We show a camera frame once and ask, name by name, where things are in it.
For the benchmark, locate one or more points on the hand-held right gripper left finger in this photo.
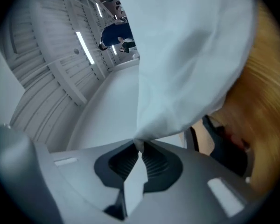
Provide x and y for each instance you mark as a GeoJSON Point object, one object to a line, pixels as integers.
{"type": "Point", "coordinates": [79, 178]}

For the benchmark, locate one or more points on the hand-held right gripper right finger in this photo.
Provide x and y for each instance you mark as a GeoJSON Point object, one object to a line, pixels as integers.
{"type": "Point", "coordinates": [191, 195]}

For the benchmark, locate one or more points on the white cloth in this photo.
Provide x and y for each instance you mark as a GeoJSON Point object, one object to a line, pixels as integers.
{"type": "Point", "coordinates": [189, 55]}

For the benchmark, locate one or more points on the round ceiling detector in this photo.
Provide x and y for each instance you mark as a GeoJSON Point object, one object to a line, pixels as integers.
{"type": "Point", "coordinates": [76, 51]}

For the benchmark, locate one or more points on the long ceiling light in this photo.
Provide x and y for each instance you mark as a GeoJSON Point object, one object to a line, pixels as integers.
{"type": "Point", "coordinates": [99, 10]}
{"type": "Point", "coordinates": [114, 50]}
{"type": "Point", "coordinates": [85, 47]}

